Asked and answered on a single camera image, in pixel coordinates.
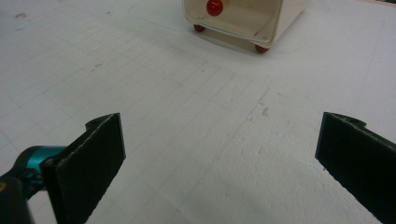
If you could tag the cream drawer box with red knob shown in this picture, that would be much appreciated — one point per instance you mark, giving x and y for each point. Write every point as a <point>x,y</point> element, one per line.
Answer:
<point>243,21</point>

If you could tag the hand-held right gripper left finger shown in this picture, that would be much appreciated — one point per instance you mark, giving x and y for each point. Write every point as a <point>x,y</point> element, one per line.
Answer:
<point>84,168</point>

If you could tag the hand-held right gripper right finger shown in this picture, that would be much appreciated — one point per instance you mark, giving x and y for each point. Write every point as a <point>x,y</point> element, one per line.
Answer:
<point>361,161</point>

